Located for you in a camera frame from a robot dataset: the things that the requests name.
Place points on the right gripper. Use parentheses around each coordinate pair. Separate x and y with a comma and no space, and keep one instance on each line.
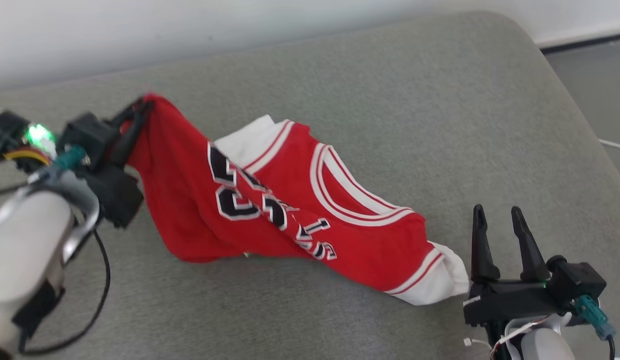
(514,302)

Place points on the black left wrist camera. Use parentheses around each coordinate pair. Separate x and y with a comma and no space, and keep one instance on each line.
(90,135)

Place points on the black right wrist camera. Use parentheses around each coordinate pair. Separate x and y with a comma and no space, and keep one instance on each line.
(579,282)

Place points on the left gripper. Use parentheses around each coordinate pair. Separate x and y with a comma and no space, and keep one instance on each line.
(115,197)

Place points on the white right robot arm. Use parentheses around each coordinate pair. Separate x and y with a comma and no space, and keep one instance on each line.
(544,345)

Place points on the red Bulls basketball jersey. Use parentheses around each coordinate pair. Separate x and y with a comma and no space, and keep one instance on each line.
(190,210)

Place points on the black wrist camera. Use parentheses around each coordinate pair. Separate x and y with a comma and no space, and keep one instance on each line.
(579,282)
(90,135)

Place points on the grey fabric sofa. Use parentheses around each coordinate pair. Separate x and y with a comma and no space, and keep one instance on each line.
(339,75)

